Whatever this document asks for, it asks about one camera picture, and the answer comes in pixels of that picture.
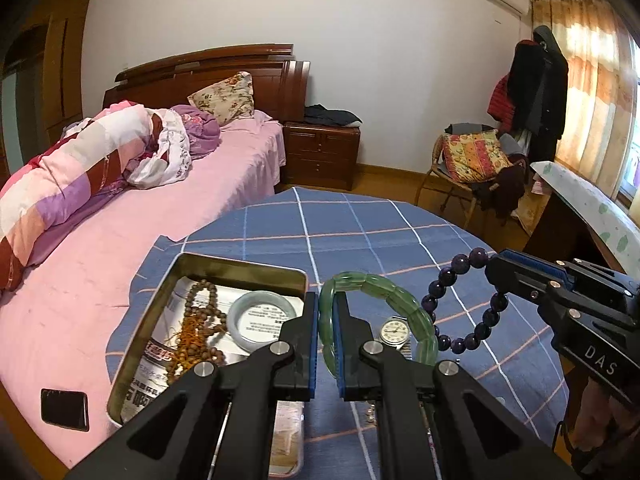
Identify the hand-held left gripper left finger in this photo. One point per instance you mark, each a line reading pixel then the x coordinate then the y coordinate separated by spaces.
pixel 312 345

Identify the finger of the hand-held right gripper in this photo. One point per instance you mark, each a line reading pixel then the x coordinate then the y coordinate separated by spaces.
pixel 515 275
pixel 530 259

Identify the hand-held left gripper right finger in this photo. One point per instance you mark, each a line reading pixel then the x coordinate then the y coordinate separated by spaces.
pixel 339 345

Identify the silver wristwatch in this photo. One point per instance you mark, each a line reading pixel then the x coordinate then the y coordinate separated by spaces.
pixel 394 331

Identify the rectangular metal tin box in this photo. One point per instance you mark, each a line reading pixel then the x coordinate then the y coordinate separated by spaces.
pixel 240 265

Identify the person's right hand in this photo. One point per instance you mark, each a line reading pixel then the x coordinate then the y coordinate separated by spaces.
pixel 595 410

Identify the dark garment on chair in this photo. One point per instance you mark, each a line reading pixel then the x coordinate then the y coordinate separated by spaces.
pixel 505 185

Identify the pale jade bangle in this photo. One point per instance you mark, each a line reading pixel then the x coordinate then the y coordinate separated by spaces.
pixel 237 310

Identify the floral covered desk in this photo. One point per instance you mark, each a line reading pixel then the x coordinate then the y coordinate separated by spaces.
pixel 590 195

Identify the blue plaid tablecloth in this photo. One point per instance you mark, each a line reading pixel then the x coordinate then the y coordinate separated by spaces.
pixel 350 230

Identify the colourful patterned cushion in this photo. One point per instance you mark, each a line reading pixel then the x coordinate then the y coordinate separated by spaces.
pixel 475 155

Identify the wooden chair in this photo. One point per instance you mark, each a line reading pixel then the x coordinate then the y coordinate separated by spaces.
pixel 440 180

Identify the red hanging garment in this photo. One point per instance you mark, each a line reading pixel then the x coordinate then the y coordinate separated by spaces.
pixel 502 102

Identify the black hanging coat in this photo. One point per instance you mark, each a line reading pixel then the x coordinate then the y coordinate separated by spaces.
pixel 540 90

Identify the orange patterned curtain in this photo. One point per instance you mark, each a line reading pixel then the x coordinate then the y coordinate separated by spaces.
pixel 595 85

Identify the dark wooden nightstand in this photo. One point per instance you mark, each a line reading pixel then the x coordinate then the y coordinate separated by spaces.
pixel 320 155

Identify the bed with pink sheet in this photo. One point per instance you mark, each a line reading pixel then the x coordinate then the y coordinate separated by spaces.
pixel 150 240

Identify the dark folded clothes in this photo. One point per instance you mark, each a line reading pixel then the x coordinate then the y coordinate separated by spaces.
pixel 332 116

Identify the purple and white blanket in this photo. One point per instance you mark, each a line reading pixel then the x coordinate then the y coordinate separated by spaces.
pixel 200 130

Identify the black smartphone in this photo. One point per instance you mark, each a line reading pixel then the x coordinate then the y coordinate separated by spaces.
pixel 64 410

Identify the floral pillow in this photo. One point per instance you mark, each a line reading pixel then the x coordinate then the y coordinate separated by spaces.
pixel 225 97

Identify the pink patchwork quilt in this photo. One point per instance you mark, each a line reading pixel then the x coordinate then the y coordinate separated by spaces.
pixel 75 170

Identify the dark wooden headboard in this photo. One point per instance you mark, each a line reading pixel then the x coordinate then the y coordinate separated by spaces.
pixel 165 80

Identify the brown wooden wardrobe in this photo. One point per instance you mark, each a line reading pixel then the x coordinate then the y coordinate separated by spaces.
pixel 60 75

